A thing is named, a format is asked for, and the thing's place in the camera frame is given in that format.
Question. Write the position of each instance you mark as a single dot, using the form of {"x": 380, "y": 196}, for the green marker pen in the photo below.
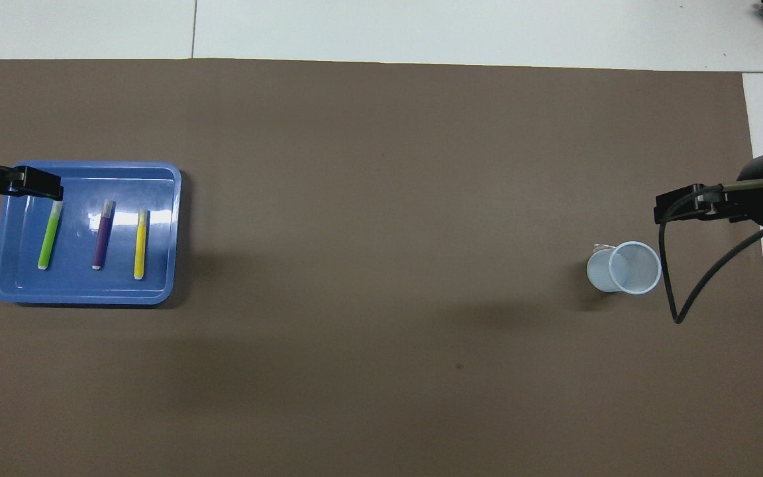
{"x": 49, "y": 238}

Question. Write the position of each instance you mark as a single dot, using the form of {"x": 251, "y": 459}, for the blue plastic tray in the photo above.
{"x": 77, "y": 285}

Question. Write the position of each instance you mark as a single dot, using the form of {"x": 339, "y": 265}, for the purple marker pen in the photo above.
{"x": 103, "y": 238}

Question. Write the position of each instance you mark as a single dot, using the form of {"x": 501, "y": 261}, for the translucent plastic cup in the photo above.
{"x": 623, "y": 271}

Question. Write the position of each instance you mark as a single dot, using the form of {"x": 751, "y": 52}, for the brown table mat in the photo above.
{"x": 381, "y": 265}

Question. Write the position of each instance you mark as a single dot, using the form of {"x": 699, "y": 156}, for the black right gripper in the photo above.
{"x": 762, "y": 199}

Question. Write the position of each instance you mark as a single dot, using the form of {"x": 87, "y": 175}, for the yellow marker pen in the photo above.
{"x": 140, "y": 245}

